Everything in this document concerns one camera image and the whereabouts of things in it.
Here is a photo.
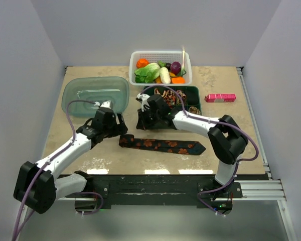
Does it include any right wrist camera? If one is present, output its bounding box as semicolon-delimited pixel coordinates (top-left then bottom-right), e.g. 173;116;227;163
136;93;150;112

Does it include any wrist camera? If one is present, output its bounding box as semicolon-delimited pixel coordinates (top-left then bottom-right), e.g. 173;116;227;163
94;100;113;109
136;93;150;112

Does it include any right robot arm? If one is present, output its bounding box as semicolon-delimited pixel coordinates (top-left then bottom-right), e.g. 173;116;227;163
136;93;248;197

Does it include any rolled purple gold tie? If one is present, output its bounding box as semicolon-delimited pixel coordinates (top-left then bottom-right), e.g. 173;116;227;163
176;90;187;105

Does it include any rolled brown beige tie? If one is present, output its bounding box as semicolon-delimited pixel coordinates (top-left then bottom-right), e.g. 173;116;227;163
188;106;201;115

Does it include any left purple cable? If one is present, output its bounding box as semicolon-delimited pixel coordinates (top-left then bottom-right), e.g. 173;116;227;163
11;100;105;241

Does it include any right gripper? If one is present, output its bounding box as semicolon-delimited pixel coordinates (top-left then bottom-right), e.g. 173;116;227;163
136;106;161;131

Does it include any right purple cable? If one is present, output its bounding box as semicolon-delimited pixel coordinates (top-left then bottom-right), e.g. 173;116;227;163
137;85;259;218

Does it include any teal transparent plastic bin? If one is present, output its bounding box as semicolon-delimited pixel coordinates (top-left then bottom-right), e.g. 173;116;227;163
62;76;129;118

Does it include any white toy radish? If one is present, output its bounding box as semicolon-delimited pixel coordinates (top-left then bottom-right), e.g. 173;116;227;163
160;67;171;84

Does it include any orange toy pumpkin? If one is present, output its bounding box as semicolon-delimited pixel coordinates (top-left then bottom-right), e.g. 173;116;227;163
136;59;149;69

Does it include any rolled yellow tie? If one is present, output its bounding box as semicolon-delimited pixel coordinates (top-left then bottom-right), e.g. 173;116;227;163
154;88;167;98

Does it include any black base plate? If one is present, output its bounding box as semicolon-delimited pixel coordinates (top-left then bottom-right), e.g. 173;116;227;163
34;172;270;210

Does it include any pink rectangular box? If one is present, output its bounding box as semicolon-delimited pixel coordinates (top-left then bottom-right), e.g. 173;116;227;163
204;94;236;103

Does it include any rolled patterned dark tie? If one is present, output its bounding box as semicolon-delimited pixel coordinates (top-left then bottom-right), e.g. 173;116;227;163
164;90;176;106

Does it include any purple cable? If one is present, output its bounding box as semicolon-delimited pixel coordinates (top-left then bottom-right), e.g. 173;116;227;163
11;100;105;241
137;85;259;218

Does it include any green toy lettuce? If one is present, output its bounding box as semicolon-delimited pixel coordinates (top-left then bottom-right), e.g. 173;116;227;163
134;63;161;84

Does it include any purple toy onion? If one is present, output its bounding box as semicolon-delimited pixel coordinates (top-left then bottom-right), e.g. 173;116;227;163
170;61;182;75

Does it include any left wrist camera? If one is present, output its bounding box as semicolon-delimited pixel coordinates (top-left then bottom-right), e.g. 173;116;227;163
94;100;113;109

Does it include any white perforated basket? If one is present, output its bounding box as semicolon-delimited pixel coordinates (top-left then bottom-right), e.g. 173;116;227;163
128;50;193;86

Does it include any green compartment tray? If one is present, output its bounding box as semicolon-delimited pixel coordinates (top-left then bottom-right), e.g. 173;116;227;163
144;85;201;112

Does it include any orange toy carrot slice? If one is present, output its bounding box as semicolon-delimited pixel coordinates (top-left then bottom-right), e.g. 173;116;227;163
171;77;185;84

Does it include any dark orange floral tie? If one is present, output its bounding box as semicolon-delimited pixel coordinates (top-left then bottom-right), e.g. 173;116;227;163
119;134;206;155

